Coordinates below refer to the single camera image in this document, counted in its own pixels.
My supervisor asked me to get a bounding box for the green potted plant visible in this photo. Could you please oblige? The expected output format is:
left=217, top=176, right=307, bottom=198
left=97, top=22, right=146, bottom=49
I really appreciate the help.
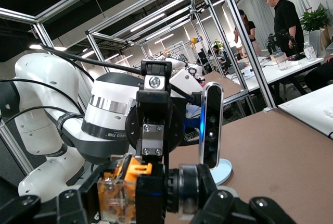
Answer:
left=299, top=3, right=333, bottom=34

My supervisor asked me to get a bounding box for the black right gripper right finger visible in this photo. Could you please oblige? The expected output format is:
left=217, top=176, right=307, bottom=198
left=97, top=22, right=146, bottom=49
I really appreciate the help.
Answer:
left=190, top=165, right=297, bottom=224

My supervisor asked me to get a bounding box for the clear plastic bottle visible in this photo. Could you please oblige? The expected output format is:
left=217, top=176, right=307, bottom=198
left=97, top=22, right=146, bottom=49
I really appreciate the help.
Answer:
left=303, top=42, right=317, bottom=62

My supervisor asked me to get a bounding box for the seated person in background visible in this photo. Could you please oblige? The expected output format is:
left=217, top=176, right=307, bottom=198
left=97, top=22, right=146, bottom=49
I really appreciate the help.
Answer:
left=211, top=44, right=222, bottom=58

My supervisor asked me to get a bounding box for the person in dark clothes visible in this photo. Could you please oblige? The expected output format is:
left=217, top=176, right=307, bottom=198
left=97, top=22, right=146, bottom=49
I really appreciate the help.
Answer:
left=304, top=56, right=333, bottom=92

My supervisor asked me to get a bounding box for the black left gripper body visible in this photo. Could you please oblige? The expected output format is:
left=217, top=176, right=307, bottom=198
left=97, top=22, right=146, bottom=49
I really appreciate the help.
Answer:
left=124, top=104, right=186, bottom=167

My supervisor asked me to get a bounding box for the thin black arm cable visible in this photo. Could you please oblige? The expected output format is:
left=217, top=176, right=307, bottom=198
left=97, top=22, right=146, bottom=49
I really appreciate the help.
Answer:
left=0, top=78, right=85, bottom=127

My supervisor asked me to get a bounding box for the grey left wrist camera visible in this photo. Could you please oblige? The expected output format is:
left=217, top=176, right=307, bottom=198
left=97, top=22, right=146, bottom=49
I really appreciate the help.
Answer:
left=198, top=82, right=225, bottom=169

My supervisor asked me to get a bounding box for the small black desk robot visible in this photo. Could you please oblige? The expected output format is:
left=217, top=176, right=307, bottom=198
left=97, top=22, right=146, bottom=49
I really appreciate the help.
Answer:
left=265, top=28, right=307, bottom=61

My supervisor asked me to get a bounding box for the man in black shirt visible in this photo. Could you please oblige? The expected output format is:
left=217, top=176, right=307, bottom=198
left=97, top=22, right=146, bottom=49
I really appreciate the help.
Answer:
left=262, top=0, right=305, bottom=58

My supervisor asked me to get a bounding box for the white office desk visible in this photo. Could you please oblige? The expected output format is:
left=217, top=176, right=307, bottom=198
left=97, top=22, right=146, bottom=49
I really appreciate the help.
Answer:
left=277, top=83, right=333, bottom=139
left=226, top=56, right=325, bottom=92

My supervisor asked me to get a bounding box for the light blue round plate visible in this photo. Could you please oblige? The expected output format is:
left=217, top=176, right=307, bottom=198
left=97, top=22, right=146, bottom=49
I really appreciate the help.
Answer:
left=209, top=158, right=233, bottom=186

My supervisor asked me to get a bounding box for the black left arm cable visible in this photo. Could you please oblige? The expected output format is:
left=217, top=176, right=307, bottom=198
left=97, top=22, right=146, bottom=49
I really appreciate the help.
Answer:
left=39, top=43, right=143, bottom=75

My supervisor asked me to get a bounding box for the orange and black push-button switch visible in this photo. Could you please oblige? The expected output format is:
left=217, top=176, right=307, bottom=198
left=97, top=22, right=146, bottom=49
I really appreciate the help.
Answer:
left=96, top=153, right=201, bottom=224

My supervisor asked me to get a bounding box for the aluminium cell frame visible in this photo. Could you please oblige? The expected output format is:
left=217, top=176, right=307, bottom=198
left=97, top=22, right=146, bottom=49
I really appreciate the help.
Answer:
left=0, top=0, right=277, bottom=175

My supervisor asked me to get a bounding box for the woman in black top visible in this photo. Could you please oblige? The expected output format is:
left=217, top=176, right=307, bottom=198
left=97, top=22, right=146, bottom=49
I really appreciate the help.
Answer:
left=233, top=9, right=262, bottom=57

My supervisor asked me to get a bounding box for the clear plastic jar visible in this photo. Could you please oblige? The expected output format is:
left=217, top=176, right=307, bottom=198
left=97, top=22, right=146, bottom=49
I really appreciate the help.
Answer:
left=272, top=51, right=289, bottom=71

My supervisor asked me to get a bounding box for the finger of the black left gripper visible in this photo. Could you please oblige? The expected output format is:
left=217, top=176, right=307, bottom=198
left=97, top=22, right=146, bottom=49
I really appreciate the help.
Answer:
left=135, top=60, right=173, bottom=126

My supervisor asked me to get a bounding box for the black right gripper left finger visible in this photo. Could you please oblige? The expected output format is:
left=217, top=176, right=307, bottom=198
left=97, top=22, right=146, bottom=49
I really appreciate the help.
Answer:
left=0, top=161, right=112, bottom=224

